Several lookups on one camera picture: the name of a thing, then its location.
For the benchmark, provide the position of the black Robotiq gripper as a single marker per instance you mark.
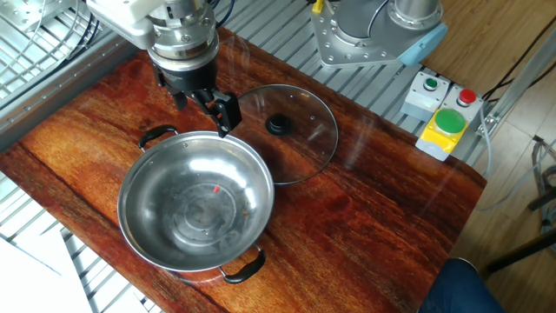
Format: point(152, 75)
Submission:
point(187, 78)

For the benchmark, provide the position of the glass lid with black knob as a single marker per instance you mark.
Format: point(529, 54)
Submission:
point(278, 124)

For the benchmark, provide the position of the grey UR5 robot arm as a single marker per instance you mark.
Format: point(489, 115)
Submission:
point(373, 30)

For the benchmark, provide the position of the yellow tag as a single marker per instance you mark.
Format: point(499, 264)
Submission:
point(317, 6)

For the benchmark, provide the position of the aluminium table edge bar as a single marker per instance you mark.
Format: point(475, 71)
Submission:
point(52, 93)

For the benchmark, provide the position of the perforated aluminium plate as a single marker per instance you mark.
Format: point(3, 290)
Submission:
point(26, 13)

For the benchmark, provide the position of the grey box with green button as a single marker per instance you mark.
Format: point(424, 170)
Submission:
point(423, 102)

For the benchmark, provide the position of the yellow box with green button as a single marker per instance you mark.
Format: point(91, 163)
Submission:
point(443, 132)

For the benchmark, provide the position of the white paper sheet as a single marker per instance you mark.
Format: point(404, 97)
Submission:
point(39, 291)

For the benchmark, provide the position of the grey box with red button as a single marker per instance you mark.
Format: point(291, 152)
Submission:
point(467, 102)

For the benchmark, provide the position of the dark stool leg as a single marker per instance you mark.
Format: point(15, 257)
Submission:
point(521, 252)

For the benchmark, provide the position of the white wrist mount box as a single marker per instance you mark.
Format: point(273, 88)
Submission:
point(126, 19)

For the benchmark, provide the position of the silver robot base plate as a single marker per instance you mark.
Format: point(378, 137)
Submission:
point(330, 43)

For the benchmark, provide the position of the aluminium profile rail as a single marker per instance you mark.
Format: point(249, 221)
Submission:
point(521, 78)

